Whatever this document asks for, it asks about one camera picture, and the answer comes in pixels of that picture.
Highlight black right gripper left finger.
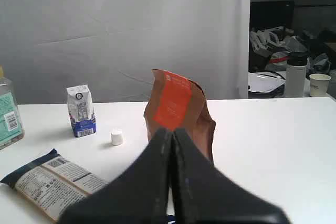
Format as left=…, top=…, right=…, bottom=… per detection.
left=58, top=129, right=172, bottom=224

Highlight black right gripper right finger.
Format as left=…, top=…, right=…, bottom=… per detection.
left=172, top=129, right=289, bottom=223

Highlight white marshmallow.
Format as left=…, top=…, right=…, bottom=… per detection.
left=110, top=129, right=124, bottom=146

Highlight blue noodle packet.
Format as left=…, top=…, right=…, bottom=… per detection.
left=1, top=149, right=108, bottom=222

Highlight brown pouch with orange label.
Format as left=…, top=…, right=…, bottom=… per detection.
left=144, top=69, right=216, bottom=162

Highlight small white blue milk carton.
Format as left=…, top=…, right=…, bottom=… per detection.
left=66, top=84, right=96, bottom=137

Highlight white papers on desk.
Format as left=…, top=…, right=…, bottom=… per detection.
left=248, top=72, right=285, bottom=93

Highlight clear jar with green label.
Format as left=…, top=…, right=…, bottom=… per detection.
left=0, top=66, right=25, bottom=149

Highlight white thermos with black lid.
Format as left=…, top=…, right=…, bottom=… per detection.
left=284, top=52, right=308, bottom=98

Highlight cluttered bags pile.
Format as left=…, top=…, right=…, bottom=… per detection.
left=248, top=26, right=335, bottom=74

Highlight white paper cup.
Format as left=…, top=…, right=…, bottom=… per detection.
left=309, top=73, right=331, bottom=97

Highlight black monitor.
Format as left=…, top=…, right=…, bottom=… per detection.
left=249, top=1, right=295, bottom=30

